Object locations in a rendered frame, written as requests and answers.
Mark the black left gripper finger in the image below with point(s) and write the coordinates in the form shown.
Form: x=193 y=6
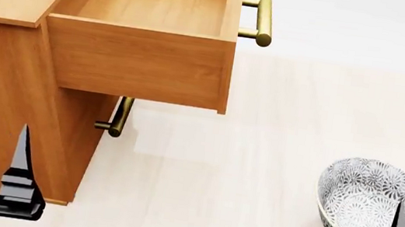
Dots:
x=20 y=172

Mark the wooden cabinet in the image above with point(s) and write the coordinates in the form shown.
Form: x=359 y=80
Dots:
x=0 y=69

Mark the open wooden drawer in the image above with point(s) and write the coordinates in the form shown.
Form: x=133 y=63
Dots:
x=139 y=61

